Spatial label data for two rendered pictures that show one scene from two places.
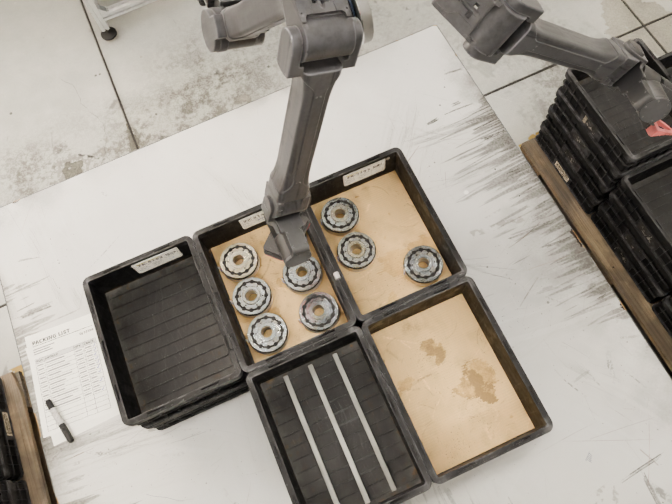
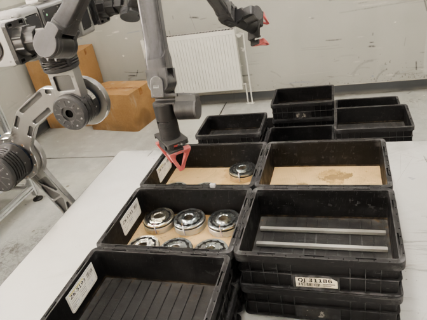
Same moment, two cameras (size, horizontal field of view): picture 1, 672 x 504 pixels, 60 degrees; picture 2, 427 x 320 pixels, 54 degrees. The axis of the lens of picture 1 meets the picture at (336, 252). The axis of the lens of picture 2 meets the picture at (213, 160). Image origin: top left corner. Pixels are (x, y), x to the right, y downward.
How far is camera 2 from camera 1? 116 cm
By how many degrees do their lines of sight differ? 52
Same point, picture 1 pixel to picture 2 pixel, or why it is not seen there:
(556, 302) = not seen: hidden behind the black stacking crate
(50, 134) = not seen: outside the picture
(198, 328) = (161, 301)
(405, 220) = (209, 173)
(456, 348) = (305, 178)
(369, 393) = (303, 223)
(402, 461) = (365, 223)
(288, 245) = (187, 98)
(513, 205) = not seen: hidden behind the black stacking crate
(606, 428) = (397, 167)
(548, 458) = (403, 192)
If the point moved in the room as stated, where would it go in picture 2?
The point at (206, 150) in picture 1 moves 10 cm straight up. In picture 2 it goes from (39, 270) to (28, 249)
